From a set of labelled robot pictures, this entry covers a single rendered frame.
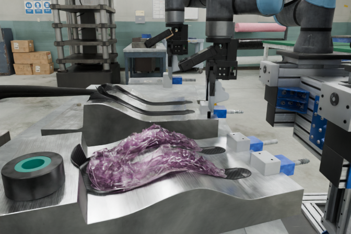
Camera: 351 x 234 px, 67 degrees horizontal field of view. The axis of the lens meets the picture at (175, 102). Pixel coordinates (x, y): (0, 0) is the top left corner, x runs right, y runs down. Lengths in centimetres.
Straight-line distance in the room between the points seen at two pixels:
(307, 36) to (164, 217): 97
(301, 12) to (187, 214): 100
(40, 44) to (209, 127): 718
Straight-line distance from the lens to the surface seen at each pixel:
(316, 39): 122
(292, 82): 119
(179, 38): 104
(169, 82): 105
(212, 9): 75
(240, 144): 64
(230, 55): 77
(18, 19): 793
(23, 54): 752
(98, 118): 77
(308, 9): 124
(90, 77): 476
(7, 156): 85
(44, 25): 770
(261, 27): 661
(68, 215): 41
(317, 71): 123
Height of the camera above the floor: 113
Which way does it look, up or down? 16 degrees down
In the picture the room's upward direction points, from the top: straight up
